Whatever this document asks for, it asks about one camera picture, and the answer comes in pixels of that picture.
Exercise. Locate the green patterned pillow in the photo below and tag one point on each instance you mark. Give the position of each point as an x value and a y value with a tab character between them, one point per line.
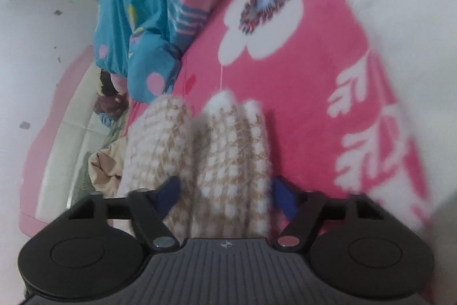
83	176

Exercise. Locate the white fluffy garment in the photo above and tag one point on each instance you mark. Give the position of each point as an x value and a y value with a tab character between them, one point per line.
410	22

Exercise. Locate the pink and white headboard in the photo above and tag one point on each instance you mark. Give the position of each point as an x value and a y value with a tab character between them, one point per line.
64	147

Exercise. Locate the beige white checked coat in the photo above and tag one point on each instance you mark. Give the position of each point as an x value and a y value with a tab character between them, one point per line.
228	155

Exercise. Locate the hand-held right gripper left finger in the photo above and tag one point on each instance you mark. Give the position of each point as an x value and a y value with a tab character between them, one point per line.
171	196

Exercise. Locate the cream garment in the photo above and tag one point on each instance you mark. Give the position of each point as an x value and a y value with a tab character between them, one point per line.
103	169

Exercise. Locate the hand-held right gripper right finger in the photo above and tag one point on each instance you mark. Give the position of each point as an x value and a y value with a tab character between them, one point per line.
285	197

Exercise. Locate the blue and pink dotted quilt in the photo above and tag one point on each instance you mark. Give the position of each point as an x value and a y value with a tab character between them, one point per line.
125	5

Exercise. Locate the brown plush toy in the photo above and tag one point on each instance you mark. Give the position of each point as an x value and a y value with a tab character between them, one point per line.
107	87

